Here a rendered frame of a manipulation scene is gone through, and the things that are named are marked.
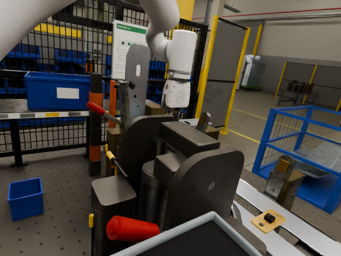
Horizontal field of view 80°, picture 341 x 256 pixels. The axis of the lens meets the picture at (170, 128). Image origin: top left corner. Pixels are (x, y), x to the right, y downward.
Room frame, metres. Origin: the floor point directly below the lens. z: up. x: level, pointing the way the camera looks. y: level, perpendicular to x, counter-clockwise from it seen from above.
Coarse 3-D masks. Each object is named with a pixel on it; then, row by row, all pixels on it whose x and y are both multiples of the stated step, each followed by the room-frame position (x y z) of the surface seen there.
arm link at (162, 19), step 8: (144, 0) 0.57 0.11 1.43; (152, 0) 0.57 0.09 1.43; (160, 0) 0.58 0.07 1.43; (168, 0) 0.59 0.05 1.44; (144, 8) 0.60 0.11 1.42; (152, 8) 0.59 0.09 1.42; (160, 8) 0.59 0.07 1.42; (168, 8) 0.60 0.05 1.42; (176, 8) 0.63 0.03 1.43; (152, 16) 0.61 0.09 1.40; (160, 16) 0.61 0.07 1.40; (168, 16) 0.61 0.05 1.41; (176, 16) 0.63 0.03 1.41; (152, 24) 0.64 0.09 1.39; (160, 24) 0.62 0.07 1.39; (168, 24) 0.63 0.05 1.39; (176, 24) 0.64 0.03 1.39; (152, 32) 0.67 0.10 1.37; (160, 32) 0.66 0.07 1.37; (152, 40) 0.72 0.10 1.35; (160, 40) 0.77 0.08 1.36; (168, 40) 0.79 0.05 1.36; (152, 48) 0.75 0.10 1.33; (160, 48) 0.77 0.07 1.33; (160, 56) 0.78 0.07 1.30
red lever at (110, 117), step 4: (88, 104) 0.57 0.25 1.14; (92, 104) 0.58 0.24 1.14; (92, 108) 0.58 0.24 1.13; (96, 108) 0.58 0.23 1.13; (100, 108) 0.59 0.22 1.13; (96, 112) 0.59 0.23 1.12; (100, 112) 0.59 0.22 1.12; (104, 112) 0.60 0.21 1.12; (108, 116) 0.61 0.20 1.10; (112, 116) 0.62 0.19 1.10; (112, 120) 0.62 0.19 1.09; (116, 120) 0.62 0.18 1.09; (120, 124) 0.63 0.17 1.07
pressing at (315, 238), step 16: (240, 192) 0.45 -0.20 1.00; (256, 192) 0.47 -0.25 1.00; (240, 208) 0.39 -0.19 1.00; (256, 208) 0.40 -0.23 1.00; (272, 208) 0.41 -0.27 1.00; (288, 224) 0.36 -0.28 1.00; (304, 224) 0.37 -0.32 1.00; (272, 240) 0.31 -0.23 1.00; (304, 240) 0.32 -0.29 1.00; (320, 240) 0.33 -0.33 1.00
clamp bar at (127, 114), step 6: (120, 84) 0.62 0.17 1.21; (126, 84) 0.63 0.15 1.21; (132, 84) 0.65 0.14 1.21; (120, 90) 0.63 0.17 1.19; (126, 90) 0.63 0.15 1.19; (120, 96) 0.63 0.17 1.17; (126, 96) 0.63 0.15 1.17; (120, 102) 0.64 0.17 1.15; (126, 102) 0.63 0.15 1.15; (120, 108) 0.65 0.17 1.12; (126, 108) 0.63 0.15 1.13; (120, 114) 0.65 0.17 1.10; (126, 114) 0.63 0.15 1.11; (126, 120) 0.63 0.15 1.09
